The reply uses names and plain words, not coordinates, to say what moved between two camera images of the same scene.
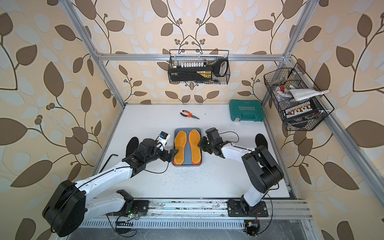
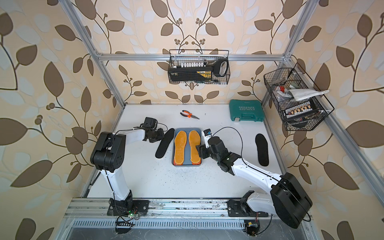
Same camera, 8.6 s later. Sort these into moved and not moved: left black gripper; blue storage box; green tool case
Moved: left black gripper
Not moved: blue storage box; green tool case
